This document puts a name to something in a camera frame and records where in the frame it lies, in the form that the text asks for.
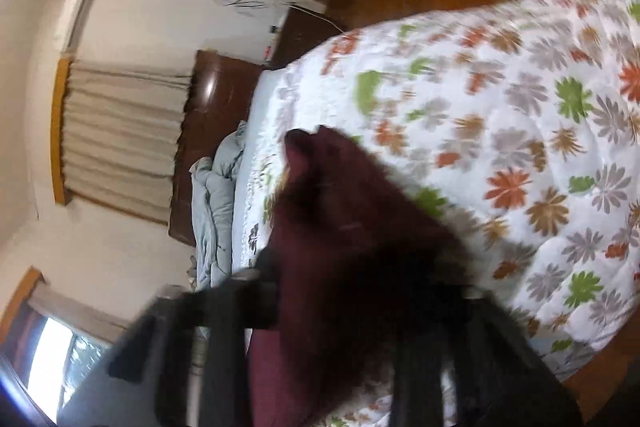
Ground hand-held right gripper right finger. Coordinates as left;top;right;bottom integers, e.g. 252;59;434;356
390;292;583;427

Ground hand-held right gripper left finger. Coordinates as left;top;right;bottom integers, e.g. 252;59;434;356
107;269;281;427

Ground maroon pants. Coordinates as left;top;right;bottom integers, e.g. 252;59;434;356
247;125;481;427

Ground grey-blue blanket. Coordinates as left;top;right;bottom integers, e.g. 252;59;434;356
187;119;248;285

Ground window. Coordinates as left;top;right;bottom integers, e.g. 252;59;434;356
27;314;112;414

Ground beige curtain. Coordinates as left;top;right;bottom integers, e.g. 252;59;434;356
62;59;193;224

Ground light blue bed sheet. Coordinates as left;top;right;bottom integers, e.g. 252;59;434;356
234;68;301;270

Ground dark wooden nightstand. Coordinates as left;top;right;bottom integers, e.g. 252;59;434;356
267;4;347;68
168;49;266;245

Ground floral quilt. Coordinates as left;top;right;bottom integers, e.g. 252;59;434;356
232;0;640;427

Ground white air conditioner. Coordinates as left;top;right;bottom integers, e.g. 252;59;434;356
62;0;103;58

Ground wooden curtain frame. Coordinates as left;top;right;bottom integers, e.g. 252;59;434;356
50;57;75;206

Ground wall cables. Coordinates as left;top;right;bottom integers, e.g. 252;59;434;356
220;0;303;16

